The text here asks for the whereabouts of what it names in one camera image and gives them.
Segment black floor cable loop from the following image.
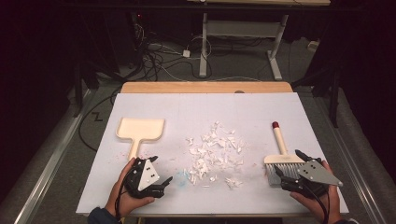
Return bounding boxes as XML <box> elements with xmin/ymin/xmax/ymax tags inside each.
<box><xmin>78</xmin><ymin>89</ymin><xmax>123</xmax><ymax>153</ymax></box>

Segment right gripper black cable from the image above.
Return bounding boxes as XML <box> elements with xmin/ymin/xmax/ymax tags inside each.
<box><xmin>306</xmin><ymin>182</ymin><xmax>332</xmax><ymax>224</ymax></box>

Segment tangle of floor cables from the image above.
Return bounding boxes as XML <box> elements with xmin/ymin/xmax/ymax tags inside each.
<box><xmin>132</xmin><ymin>22</ymin><xmax>216</xmax><ymax>82</ymax></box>

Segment cream hand brush grey bristles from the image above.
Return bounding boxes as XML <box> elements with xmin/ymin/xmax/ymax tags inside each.
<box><xmin>263</xmin><ymin>120</ymin><xmax>308</xmax><ymax>188</ymax></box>

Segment black metal stand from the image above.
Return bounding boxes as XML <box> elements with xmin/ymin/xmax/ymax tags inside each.
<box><xmin>291</xmin><ymin>66</ymin><xmax>341</xmax><ymax>129</ymax></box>
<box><xmin>72</xmin><ymin>60</ymin><xmax>101</xmax><ymax>119</ymax></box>

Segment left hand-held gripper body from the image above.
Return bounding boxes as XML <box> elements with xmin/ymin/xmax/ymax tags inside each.
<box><xmin>123</xmin><ymin>157</ymin><xmax>165</xmax><ymax>200</ymax></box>

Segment person's left hand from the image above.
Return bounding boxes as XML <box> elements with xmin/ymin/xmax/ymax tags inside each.
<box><xmin>105</xmin><ymin>157</ymin><xmax>156</xmax><ymax>219</ymax></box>

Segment person's right hand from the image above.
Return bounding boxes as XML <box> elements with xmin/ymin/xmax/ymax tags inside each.
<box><xmin>290</xmin><ymin>160</ymin><xmax>344</xmax><ymax>224</ymax></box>

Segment wooden table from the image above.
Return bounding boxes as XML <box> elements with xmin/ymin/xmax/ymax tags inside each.
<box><xmin>120</xmin><ymin>80</ymin><xmax>294</xmax><ymax>94</ymax></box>

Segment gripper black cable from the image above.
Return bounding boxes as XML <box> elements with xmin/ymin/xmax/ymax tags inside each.
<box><xmin>114</xmin><ymin>185</ymin><xmax>126</xmax><ymax>222</ymax></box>
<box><xmin>306</xmin><ymin>182</ymin><xmax>332</xmax><ymax>224</ymax></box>

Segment cream plastic dustpan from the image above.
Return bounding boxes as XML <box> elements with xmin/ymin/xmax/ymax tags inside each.
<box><xmin>116</xmin><ymin>117</ymin><xmax>166</xmax><ymax>161</ymax></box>

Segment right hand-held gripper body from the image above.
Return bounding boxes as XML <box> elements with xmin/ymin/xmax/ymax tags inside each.
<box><xmin>280</xmin><ymin>158</ymin><xmax>344</xmax><ymax>199</ymax></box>

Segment pile of white paper scraps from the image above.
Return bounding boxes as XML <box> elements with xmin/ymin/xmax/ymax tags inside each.
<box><xmin>182</xmin><ymin>120</ymin><xmax>250</xmax><ymax>190</ymax></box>

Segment white metal desk frame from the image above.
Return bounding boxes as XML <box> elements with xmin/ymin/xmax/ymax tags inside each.
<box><xmin>198</xmin><ymin>12</ymin><xmax>290</xmax><ymax>82</ymax></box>

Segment metal floor rail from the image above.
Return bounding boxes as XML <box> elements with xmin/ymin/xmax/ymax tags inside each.
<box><xmin>12</xmin><ymin>89</ymin><xmax>95</xmax><ymax>224</ymax></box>
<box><xmin>313</xmin><ymin>95</ymin><xmax>389</xmax><ymax>224</ymax></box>

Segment white table cover sheet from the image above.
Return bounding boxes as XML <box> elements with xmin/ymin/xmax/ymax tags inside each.
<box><xmin>76</xmin><ymin>91</ymin><xmax>350</xmax><ymax>217</ymax></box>

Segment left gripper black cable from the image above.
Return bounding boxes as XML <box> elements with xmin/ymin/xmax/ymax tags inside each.
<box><xmin>114</xmin><ymin>185</ymin><xmax>126</xmax><ymax>222</ymax></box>

